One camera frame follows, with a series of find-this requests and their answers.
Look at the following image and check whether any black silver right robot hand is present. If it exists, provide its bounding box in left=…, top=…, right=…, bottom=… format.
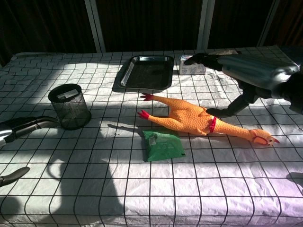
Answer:
left=184, top=52, right=300, bottom=117

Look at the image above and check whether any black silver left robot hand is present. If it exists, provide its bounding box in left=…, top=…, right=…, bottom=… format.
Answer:
left=0, top=115, right=60, bottom=189

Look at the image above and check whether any orange rubber chicken toy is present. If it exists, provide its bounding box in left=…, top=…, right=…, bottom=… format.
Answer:
left=137, top=92, right=280, bottom=148

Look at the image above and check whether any black mesh pen holder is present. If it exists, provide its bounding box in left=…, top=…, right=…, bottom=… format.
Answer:
left=48, top=83, right=92, bottom=130

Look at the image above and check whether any small white blue carton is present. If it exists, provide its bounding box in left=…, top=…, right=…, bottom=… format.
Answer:
left=178, top=54, right=207, bottom=75

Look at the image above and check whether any dark metal tray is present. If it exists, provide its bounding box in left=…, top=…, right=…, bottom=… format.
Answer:
left=117, top=55, right=175, bottom=90

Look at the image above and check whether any green plastic packet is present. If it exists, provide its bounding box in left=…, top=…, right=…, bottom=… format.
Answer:
left=142, top=129, right=186, bottom=163

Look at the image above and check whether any white black checked tablecloth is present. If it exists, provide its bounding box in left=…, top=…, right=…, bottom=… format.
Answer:
left=0, top=46, right=303, bottom=227

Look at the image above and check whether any grey metal frame post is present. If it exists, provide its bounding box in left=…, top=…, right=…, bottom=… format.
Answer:
left=257, top=0, right=281, bottom=47
left=84, top=0, right=106, bottom=53
left=197, top=0, right=215, bottom=51

